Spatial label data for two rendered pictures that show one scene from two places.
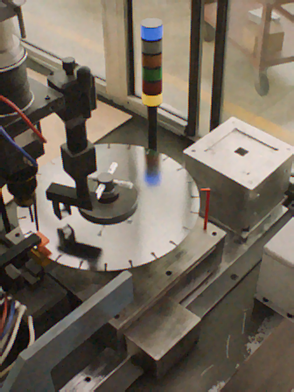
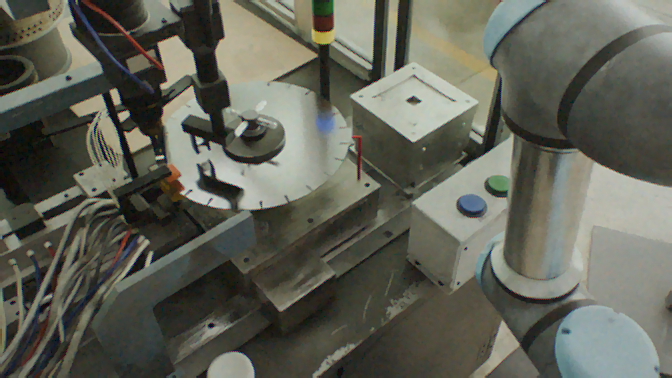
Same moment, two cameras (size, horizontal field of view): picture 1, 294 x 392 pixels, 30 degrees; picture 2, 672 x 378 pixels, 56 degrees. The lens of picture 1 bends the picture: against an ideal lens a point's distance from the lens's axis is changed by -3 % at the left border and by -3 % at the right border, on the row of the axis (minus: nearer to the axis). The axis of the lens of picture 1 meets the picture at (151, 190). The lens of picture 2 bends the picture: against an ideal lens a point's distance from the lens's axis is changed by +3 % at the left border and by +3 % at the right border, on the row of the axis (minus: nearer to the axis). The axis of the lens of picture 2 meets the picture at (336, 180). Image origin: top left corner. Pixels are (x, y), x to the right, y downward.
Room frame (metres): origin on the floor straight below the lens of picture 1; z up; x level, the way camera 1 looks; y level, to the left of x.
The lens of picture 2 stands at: (-0.04, -0.17, 1.65)
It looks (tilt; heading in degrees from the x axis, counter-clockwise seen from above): 45 degrees down; 7
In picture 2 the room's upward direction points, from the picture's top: 1 degrees counter-clockwise
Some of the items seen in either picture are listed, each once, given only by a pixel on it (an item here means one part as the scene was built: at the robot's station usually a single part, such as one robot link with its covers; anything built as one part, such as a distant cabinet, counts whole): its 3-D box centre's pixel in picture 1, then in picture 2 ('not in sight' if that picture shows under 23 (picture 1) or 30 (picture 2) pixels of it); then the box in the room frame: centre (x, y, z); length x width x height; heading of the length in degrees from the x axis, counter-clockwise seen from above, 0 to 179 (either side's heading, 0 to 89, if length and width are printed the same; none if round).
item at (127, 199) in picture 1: (107, 194); (252, 132); (0.73, 0.08, 0.96); 0.11 x 0.11 x 0.03
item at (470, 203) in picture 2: not in sight; (471, 206); (0.66, -0.30, 0.90); 0.04 x 0.04 x 0.02
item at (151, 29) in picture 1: (151, 29); not in sight; (1.03, 0.00, 1.14); 0.05 x 0.04 x 0.03; 47
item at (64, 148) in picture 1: (74, 120); (203, 49); (0.66, 0.11, 1.17); 0.06 x 0.05 x 0.20; 128
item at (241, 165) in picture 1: (238, 177); (410, 128); (0.94, -0.20, 0.82); 0.18 x 0.18 x 0.15; 47
